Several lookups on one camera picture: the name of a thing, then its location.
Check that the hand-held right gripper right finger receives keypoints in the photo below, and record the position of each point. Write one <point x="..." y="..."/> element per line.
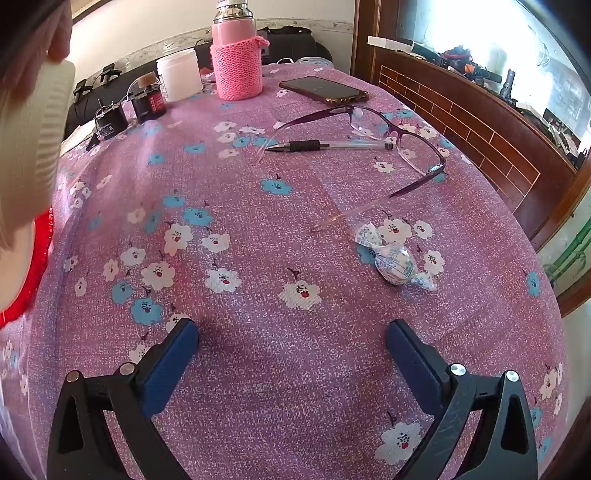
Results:
<point x="413" y="364"/>

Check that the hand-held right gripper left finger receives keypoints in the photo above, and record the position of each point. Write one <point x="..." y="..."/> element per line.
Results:
<point x="168" y="369"/>

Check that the cream ribbed bowl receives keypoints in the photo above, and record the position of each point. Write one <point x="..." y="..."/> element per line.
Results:
<point x="32" y="147"/>

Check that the person's left hand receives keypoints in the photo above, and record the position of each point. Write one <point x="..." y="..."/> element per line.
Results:
<point x="61" y="32"/>

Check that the white wrapped candy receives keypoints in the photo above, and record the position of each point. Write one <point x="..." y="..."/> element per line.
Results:
<point x="397" y="265"/>

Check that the red plastic basket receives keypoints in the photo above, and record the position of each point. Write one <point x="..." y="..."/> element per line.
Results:
<point x="39" y="267"/>

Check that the purple floral tablecloth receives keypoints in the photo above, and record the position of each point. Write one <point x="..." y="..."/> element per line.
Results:
<point x="277" y="230"/>

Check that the green pipes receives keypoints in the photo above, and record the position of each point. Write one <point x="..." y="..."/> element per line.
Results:
<point x="563" y="258"/>

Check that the clear ballpoint pen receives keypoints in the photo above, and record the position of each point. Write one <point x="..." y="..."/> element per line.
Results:
<point x="304" y="146"/>

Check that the purple-framed eyeglasses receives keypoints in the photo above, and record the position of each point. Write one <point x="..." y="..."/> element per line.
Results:
<point x="369" y="121"/>

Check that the wooden brick-pattern ledge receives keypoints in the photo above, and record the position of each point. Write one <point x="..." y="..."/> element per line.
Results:
<point x="461" y="120"/>

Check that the white paper sheet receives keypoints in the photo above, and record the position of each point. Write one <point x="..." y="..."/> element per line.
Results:
<point x="76" y="134"/>

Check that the small black ink bottle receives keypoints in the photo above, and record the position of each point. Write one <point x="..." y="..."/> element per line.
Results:
<point x="111" y="123"/>

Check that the small dark bottle red label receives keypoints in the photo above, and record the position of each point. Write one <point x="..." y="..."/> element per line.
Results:
<point x="148" y="104"/>

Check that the black sofa backrest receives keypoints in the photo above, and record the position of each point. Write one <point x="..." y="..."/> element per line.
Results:
<point x="83" y="110"/>

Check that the white plastic jar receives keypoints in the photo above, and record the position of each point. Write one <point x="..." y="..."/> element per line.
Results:
<point x="178" y="78"/>

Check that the dark smartphone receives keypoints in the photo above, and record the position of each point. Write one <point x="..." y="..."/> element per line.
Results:
<point x="318" y="88"/>

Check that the black clip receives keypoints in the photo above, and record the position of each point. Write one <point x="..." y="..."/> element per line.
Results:
<point x="83" y="87"/>
<point x="111" y="74"/>

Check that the windowsill clutter of tools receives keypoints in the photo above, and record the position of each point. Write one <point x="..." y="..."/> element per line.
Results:
<point x="480" y="69"/>

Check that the pink bottle with knitted sleeve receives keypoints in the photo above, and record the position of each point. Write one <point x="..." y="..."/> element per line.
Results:
<point x="235" y="69"/>

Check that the long white box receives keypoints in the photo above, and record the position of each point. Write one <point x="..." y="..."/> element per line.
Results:
<point x="390" y="42"/>

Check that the black bag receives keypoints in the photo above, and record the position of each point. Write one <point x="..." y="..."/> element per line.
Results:
<point x="295" y="46"/>

